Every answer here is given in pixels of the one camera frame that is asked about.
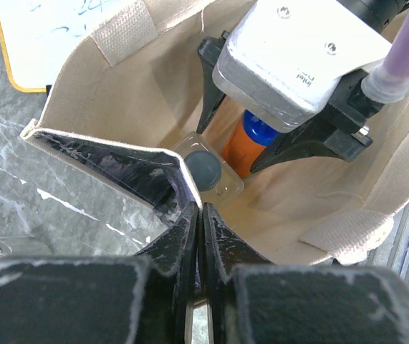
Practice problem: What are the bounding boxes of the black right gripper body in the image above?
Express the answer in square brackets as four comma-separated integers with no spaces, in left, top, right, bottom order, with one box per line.
[196,30,386,164]

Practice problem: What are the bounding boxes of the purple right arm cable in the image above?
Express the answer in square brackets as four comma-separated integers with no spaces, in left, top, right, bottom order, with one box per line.
[360,0,409,105]

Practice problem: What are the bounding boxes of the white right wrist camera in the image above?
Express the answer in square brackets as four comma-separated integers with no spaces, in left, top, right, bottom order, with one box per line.
[212,1,391,133]

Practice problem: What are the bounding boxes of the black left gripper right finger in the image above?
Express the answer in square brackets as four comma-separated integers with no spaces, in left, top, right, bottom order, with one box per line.
[202,203,271,343]

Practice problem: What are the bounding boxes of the orange blue spray bottle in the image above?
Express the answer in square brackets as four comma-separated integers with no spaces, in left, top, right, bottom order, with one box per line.
[221,110,279,178]

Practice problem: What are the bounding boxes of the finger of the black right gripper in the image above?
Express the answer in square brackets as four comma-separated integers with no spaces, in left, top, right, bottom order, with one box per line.
[196,62,226,134]
[250,118,340,173]

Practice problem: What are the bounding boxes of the cream canvas tote bag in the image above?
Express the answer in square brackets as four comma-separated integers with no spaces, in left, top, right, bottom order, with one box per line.
[21,1,409,264]

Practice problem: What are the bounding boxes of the clear bottle with dark cap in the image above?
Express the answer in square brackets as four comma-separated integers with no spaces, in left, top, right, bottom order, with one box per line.
[172,132,244,208]

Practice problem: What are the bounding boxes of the yellow-framed small whiteboard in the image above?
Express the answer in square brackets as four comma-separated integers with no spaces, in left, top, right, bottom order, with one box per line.
[0,0,126,92]

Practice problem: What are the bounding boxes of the aluminium front frame rail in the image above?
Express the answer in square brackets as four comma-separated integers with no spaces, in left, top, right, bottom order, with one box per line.
[366,202,409,288]

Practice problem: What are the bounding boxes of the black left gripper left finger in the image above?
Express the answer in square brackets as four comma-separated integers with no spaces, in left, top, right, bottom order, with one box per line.
[135,202,199,343]

